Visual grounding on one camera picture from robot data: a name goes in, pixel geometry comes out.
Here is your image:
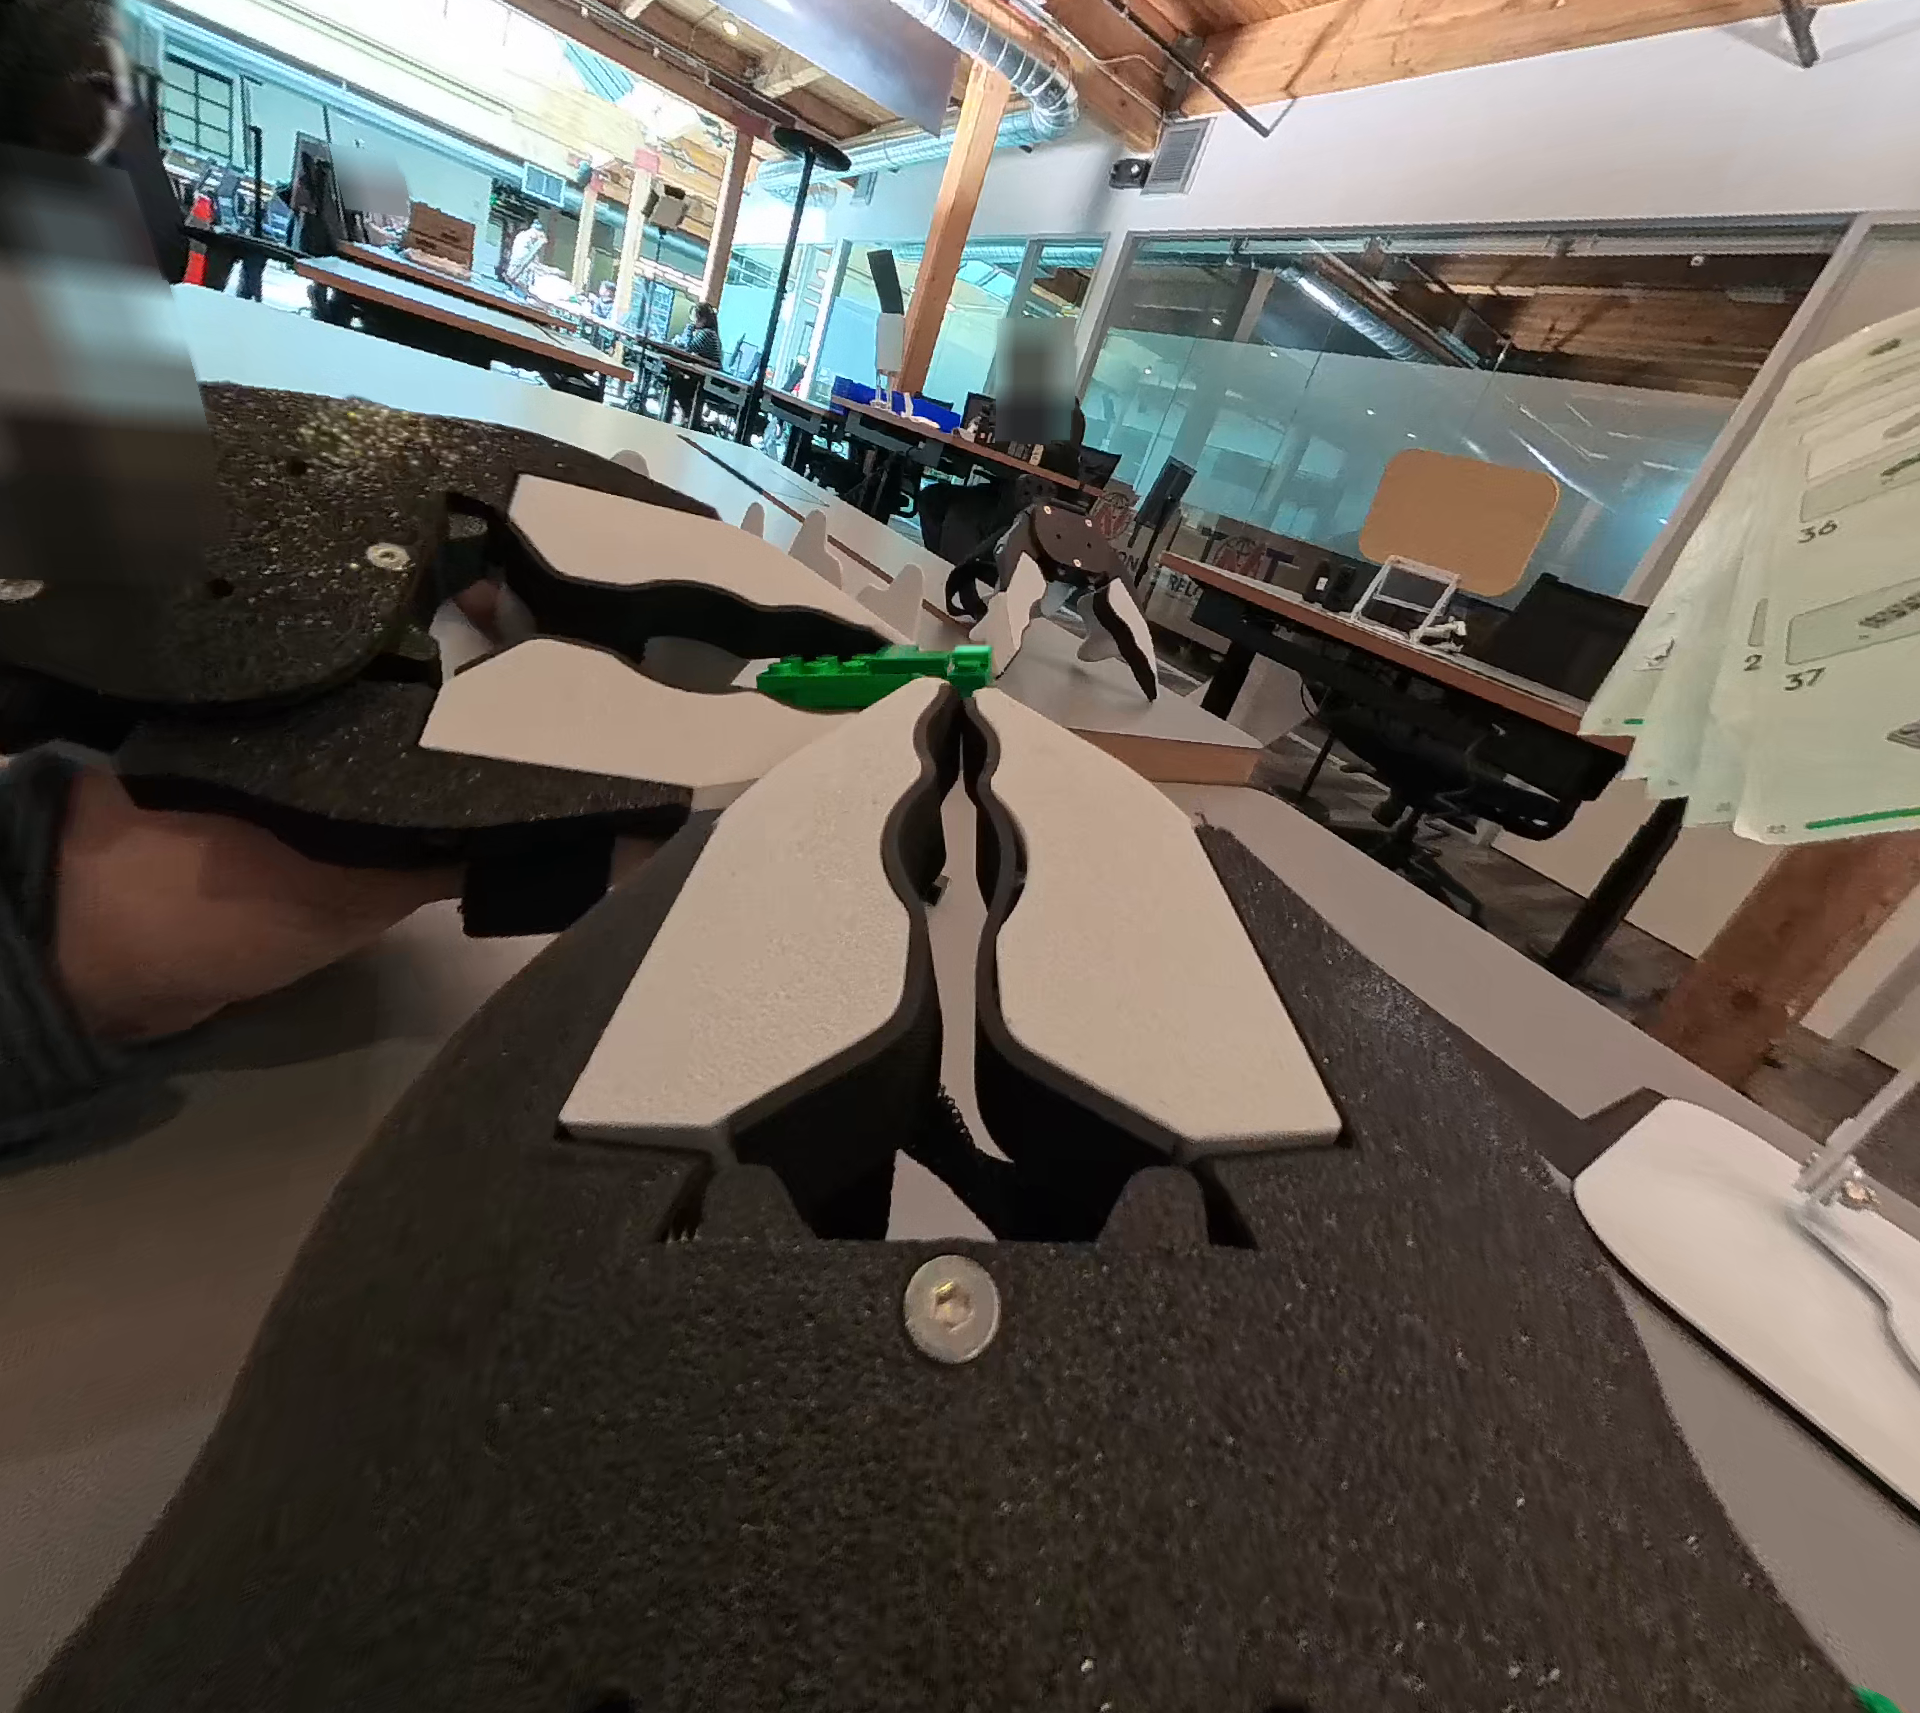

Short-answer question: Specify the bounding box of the black floor lamp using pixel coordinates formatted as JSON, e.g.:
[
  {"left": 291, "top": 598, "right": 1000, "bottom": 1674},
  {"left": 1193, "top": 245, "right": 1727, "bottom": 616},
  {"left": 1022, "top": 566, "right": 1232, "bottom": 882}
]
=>
[{"left": 758, "top": 128, "right": 855, "bottom": 439}]

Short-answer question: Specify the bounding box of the green toy brick assembly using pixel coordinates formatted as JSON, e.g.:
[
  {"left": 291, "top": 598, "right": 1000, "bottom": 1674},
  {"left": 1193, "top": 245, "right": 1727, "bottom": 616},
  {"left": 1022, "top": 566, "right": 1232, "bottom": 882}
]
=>
[{"left": 758, "top": 643, "right": 996, "bottom": 705}]

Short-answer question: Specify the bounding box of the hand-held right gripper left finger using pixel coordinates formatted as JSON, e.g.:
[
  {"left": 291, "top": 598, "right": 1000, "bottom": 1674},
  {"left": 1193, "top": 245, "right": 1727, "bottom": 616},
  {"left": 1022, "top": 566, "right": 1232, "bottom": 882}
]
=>
[{"left": 558, "top": 678, "right": 962, "bottom": 1160}]

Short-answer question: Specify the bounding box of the black office chair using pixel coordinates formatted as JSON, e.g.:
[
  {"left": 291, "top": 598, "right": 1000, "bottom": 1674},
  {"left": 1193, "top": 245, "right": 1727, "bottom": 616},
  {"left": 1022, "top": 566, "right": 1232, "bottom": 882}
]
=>
[{"left": 1319, "top": 574, "right": 1653, "bottom": 923}]

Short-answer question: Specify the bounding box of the person's left hand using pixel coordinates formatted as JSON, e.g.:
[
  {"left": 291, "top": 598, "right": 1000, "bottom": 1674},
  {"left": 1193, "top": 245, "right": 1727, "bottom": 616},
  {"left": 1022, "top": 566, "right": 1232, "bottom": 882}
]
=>
[{"left": 64, "top": 770, "right": 469, "bottom": 1043}]

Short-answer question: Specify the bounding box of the long wooden table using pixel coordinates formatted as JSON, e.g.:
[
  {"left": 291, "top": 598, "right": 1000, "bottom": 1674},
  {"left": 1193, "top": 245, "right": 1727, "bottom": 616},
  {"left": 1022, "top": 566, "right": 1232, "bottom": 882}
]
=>
[{"left": 292, "top": 250, "right": 640, "bottom": 394}]

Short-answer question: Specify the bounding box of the white wood-edged desk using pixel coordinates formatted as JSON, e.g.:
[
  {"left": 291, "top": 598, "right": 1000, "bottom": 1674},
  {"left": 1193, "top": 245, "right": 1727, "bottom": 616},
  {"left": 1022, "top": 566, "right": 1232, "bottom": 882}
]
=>
[{"left": 173, "top": 286, "right": 1266, "bottom": 789}]

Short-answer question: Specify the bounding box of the green brick instruction booklet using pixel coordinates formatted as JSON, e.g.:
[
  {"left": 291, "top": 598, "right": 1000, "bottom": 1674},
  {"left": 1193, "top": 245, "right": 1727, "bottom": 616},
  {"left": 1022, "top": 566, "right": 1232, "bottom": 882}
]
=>
[{"left": 1583, "top": 311, "right": 1920, "bottom": 845}]

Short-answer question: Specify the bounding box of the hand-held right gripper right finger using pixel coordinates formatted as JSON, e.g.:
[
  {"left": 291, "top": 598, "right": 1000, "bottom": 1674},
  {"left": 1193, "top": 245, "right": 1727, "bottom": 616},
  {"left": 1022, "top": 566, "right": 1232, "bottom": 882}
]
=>
[{"left": 958, "top": 689, "right": 1346, "bottom": 1166}]

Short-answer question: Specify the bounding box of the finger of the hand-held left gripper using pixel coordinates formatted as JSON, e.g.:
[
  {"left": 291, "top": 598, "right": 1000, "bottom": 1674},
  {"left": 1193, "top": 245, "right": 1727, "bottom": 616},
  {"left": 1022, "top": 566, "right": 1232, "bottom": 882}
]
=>
[
  {"left": 425, "top": 637, "right": 845, "bottom": 795},
  {"left": 502, "top": 477, "right": 903, "bottom": 663}
]

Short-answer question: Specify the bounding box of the brown-top office desk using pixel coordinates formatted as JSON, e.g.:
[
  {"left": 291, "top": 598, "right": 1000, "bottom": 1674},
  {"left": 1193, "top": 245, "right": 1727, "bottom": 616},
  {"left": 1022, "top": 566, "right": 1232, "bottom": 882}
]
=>
[{"left": 1162, "top": 551, "right": 1688, "bottom": 981}]

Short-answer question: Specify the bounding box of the thick wooden post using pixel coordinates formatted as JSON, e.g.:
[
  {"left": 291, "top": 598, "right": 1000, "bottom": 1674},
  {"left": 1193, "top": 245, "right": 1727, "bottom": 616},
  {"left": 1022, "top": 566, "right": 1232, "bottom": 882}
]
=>
[{"left": 1650, "top": 827, "right": 1920, "bottom": 1093}]

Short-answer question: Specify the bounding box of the grey desk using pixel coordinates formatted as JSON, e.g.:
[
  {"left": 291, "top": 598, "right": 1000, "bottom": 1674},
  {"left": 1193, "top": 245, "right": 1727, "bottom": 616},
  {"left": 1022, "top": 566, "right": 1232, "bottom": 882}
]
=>
[{"left": 0, "top": 784, "right": 1920, "bottom": 1713}]

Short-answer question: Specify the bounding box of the slim wooden post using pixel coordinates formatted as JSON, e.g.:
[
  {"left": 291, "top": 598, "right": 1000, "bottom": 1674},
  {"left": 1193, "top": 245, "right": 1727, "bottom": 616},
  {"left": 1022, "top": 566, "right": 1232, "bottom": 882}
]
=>
[{"left": 896, "top": 58, "right": 1014, "bottom": 394}]

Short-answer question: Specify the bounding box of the white book stand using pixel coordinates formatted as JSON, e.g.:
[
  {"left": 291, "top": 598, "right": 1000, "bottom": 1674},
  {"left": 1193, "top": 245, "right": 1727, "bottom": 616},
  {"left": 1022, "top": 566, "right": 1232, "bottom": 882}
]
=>
[{"left": 1576, "top": 980, "right": 1920, "bottom": 1511}]

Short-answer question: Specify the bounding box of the tan board book stand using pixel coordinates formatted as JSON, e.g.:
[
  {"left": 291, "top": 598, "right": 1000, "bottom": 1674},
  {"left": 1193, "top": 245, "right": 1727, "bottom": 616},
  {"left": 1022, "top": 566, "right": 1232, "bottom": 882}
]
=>
[{"left": 1352, "top": 449, "right": 1561, "bottom": 653}]

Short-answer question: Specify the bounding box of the glass partition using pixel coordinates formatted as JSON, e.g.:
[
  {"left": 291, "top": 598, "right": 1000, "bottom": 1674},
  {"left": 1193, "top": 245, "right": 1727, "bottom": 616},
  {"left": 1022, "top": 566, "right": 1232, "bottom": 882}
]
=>
[{"left": 1080, "top": 220, "right": 1854, "bottom": 611}]

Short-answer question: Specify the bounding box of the spare hand-held gripper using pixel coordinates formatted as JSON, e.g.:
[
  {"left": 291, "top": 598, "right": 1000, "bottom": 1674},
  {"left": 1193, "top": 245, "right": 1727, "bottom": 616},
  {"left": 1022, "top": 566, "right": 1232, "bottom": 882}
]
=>
[{"left": 945, "top": 493, "right": 1162, "bottom": 705}]

